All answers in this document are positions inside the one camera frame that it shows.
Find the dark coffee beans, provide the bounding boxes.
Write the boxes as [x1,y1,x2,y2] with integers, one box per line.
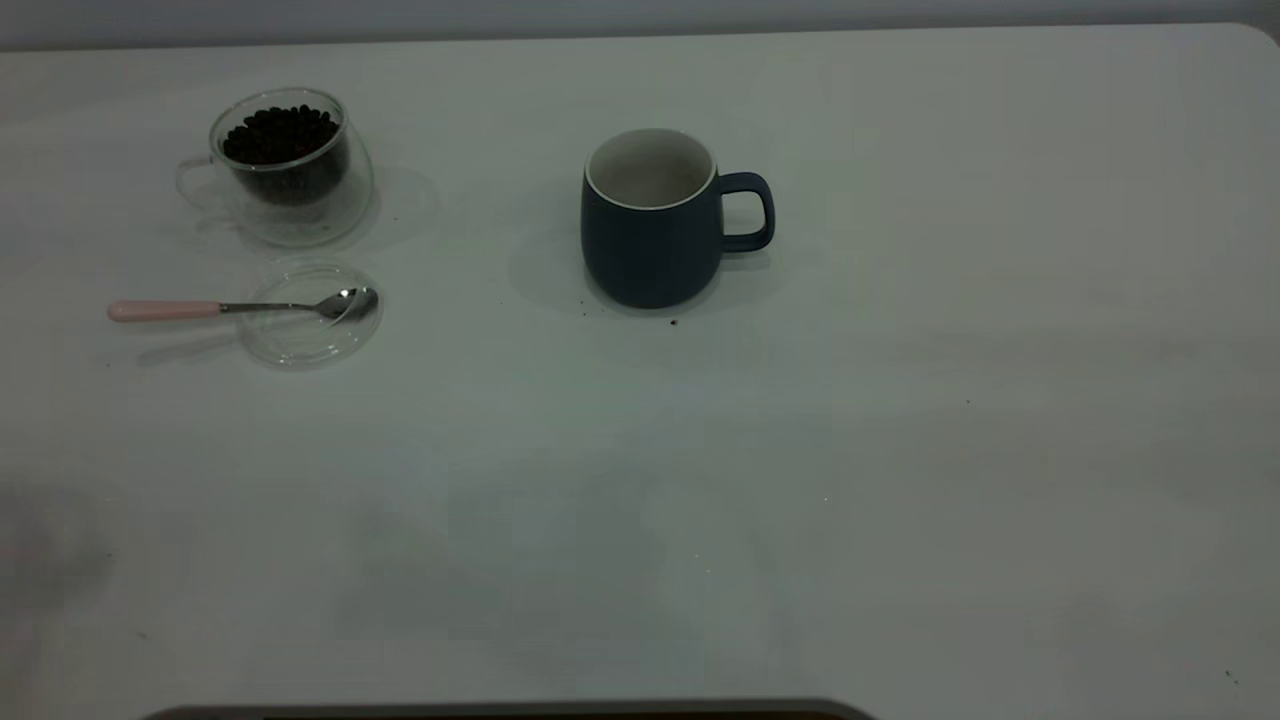
[221,104,349,206]

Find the dark grey ceramic mug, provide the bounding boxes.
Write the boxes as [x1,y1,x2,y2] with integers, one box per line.
[581,126,776,310]

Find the clear double-wall glass cup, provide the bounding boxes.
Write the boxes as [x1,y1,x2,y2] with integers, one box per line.
[176,86,376,249]

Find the pink-handled metal spoon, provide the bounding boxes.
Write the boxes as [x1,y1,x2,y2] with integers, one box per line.
[107,288,379,324]

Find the clear glass lid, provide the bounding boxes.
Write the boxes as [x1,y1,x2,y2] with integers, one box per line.
[238,262,385,371]

